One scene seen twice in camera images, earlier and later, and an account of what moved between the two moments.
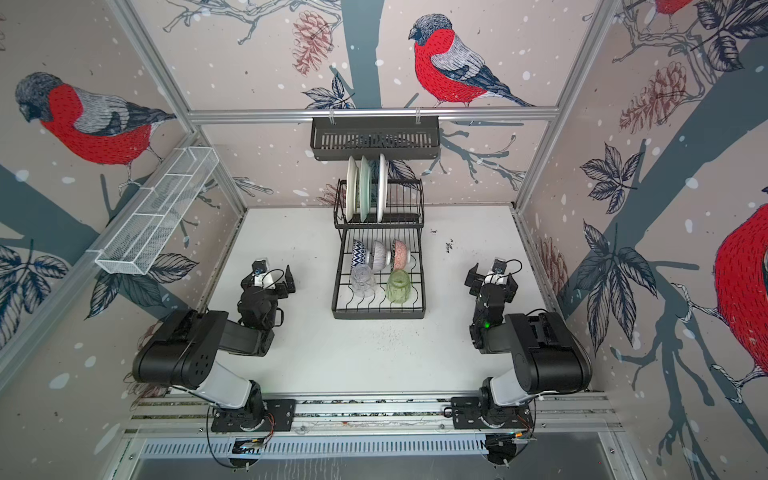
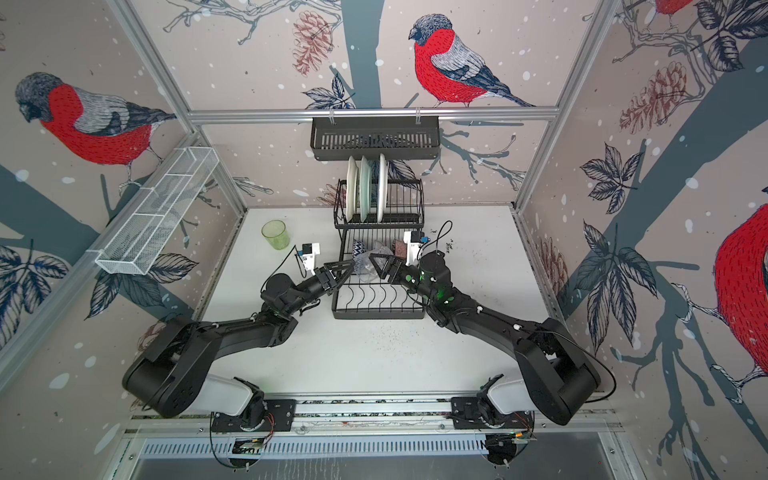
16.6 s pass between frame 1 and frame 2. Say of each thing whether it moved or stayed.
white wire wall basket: stayed
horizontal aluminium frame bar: stayed
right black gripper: moved
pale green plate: stayed
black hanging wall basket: stayed
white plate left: stayed
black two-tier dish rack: stayed
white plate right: stayed
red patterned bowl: stayed
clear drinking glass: moved
